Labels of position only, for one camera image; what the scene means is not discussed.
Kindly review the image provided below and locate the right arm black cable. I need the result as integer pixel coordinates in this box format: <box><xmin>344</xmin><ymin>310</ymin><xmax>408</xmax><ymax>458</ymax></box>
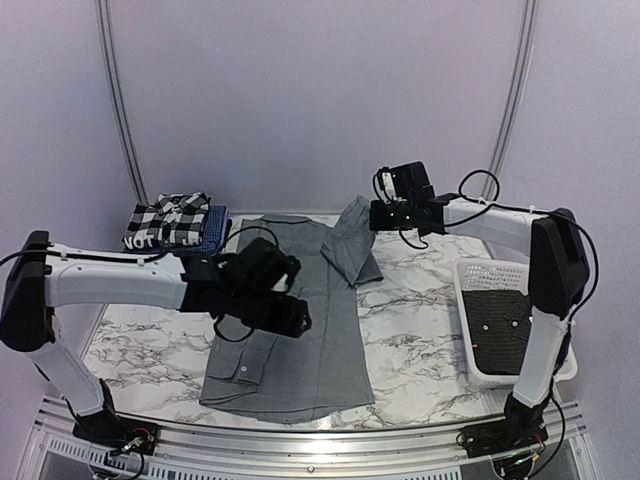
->
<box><xmin>404</xmin><ymin>168</ymin><xmax>601</xmax><ymax>451</ymax></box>

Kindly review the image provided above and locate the white plastic laundry basket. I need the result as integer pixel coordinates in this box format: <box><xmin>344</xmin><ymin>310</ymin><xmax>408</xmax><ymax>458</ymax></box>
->
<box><xmin>451</xmin><ymin>257</ymin><xmax>579</xmax><ymax>389</ymax></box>

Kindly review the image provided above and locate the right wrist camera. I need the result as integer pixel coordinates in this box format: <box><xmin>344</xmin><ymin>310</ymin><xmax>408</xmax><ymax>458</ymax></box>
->
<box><xmin>373</xmin><ymin>161</ymin><xmax>435</xmax><ymax>205</ymax></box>

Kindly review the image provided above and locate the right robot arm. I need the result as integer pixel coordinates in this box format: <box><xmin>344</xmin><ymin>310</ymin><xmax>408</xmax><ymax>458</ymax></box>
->
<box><xmin>369</xmin><ymin>193</ymin><xmax>598</xmax><ymax>448</ymax></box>

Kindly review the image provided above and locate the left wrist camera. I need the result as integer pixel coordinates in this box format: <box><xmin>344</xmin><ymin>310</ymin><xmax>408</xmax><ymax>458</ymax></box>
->
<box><xmin>237</xmin><ymin>238</ymin><xmax>301</xmax><ymax>294</ymax></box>

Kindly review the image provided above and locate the blue folded shirt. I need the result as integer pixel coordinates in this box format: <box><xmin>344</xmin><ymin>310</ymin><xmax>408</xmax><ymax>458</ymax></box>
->
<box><xmin>123</xmin><ymin>204</ymin><xmax>230</xmax><ymax>254</ymax></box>

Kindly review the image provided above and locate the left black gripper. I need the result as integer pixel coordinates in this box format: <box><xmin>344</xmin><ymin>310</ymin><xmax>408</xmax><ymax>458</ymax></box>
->
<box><xmin>229</xmin><ymin>288</ymin><xmax>313</xmax><ymax>339</ymax></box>

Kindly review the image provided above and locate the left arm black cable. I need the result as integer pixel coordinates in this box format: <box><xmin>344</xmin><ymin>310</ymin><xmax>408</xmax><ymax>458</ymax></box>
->
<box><xmin>0</xmin><ymin>224</ymin><xmax>281</xmax><ymax>344</ymax></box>

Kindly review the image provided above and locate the black white plaid shirt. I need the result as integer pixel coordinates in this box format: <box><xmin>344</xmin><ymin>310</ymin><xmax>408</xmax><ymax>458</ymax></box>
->
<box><xmin>122</xmin><ymin>191</ymin><xmax>210</xmax><ymax>251</ymax></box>

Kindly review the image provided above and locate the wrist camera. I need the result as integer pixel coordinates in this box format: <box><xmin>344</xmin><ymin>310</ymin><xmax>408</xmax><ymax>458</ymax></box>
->
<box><xmin>373</xmin><ymin>161</ymin><xmax>435</xmax><ymax>205</ymax></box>
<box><xmin>237</xmin><ymin>238</ymin><xmax>301</xmax><ymax>294</ymax></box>

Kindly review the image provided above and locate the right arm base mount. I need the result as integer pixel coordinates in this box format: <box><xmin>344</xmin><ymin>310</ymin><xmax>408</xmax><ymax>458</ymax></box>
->
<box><xmin>456</xmin><ymin>417</ymin><xmax>548</xmax><ymax>458</ymax></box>

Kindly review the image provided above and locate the grey long sleeve shirt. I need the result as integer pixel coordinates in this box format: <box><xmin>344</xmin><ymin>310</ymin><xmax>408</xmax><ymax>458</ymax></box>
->
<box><xmin>199</xmin><ymin>196</ymin><xmax>383</xmax><ymax>424</ymax></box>

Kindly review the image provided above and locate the right aluminium corner post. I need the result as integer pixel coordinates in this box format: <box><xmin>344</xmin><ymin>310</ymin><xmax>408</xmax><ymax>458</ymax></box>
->
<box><xmin>488</xmin><ymin>0</ymin><xmax>539</xmax><ymax>178</ymax></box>

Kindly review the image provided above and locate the aluminium front frame rail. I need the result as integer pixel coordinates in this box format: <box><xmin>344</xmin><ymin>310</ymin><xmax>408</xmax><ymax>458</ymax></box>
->
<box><xmin>29</xmin><ymin>394</ymin><xmax>589</xmax><ymax>480</ymax></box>

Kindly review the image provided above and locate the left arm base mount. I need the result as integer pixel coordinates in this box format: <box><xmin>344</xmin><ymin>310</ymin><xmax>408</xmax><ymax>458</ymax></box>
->
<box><xmin>72</xmin><ymin>411</ymin><xmax>159</xmax><ymax>455</ymax></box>

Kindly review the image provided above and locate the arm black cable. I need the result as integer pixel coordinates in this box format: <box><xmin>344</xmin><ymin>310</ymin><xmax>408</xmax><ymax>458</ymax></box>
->
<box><xmin>404</xmin><ymin>168</ymin><xmax>601</xmax><ymax>451</ymax></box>
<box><xmin>0</xmin><ymin>224</ymin><xmax>281</xmax><ymax>344</ymax></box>

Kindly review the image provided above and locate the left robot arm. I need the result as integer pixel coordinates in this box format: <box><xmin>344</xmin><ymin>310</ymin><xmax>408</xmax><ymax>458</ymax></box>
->
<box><xmin>1</xmin><ymin>231</ymin><xmax>312</xmax><ymax>445</ymax></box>

